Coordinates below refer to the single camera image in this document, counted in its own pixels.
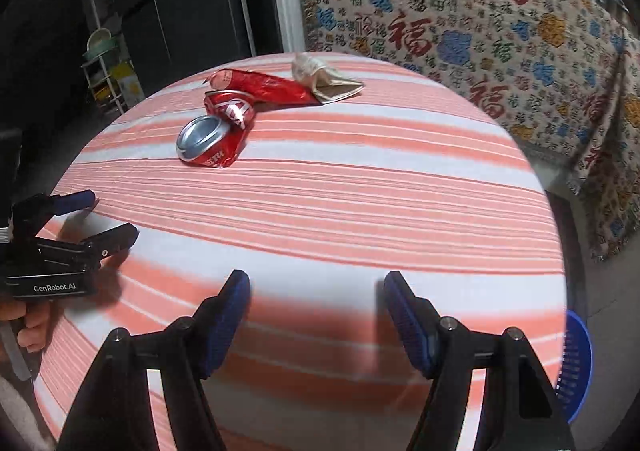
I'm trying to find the person's left hand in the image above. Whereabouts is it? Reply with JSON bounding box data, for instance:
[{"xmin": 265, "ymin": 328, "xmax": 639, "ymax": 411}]
[{"xmin": 0, "ymin": 298, "xmax": 56, "ymax": 352}]

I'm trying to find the printed cloth with red characters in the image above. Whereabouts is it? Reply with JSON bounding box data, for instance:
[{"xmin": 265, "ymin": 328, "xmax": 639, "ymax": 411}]
[{"xmin": 292, "ymin": 0, "xmax": 640, "ymax": 262}]

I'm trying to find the white storage rack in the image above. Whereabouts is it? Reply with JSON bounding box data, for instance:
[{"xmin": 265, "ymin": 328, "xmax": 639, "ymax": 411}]
[{"xmin": 80, "ymin": 28, "xmax": 146, "ymax": 114}]

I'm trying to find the crumpled white paper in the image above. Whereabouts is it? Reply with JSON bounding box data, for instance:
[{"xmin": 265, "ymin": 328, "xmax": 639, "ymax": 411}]
[{"xmin": 291, "ymin": 52, "xmax": 341, "ymax": 84}]

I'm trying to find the crushed red can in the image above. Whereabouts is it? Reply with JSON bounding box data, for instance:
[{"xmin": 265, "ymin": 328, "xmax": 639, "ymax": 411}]
[{"xmin": 175, "ymin": 90, "xmax": 257, "ymax": 169}]

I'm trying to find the pink striped tablecloth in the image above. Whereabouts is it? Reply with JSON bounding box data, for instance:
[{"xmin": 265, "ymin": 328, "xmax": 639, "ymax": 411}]
[{"xmin": 32, "ymin": 52, "xmax": 571, "ymax": 451}]

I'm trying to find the blue plastic basin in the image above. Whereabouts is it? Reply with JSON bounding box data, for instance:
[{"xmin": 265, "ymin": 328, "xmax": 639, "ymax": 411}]
[{"xmin": 552, "ymin": 309, "xmax": 593, "ymax": 424}]

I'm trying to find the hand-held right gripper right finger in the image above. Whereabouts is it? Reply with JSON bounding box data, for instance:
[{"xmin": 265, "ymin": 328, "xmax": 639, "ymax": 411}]
[{"xmin": 382, "ymin": 271, "xmax": 576, "ymax": 451}]

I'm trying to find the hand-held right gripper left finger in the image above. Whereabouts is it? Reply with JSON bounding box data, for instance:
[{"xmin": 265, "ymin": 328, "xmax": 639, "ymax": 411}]
[{"xmin": 57, "ymin": 269, "xmax": 251, "ymax": 451}]

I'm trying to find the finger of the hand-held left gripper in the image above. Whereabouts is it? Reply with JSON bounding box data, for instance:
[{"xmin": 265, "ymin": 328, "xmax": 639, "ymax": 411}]
[
  {"xmin": 35, "ymin": 223, "xmax": 140, "ymax": 272},
  {"xmin": 12, "ymin": 190, "xmax": 98, "ymax": 233}
]

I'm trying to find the green plastic bowl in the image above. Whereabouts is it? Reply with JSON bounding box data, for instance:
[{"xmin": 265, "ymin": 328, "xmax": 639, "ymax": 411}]
[{"xmin": 81, "ymin": 28, "xmax": 113, "ymax": 60}]

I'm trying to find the yellow box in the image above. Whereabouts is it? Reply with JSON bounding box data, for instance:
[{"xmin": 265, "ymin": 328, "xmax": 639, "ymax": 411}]
[{"xmin": 112, "ymin": 62, "xmax": 146, "ymax": 104}]

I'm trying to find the beige cardboard piece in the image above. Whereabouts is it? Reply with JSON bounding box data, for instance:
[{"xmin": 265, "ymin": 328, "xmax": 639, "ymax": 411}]
[{"xmin": 312, "ymin": 73, "xmax": 366, "ymax": 106}]

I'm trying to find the red sausage wrapper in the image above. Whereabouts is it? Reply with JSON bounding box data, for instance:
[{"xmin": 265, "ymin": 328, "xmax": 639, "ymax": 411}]
[{"xmin": 202, "ymin": 70, "xmax": 321, "ymax": 106}]

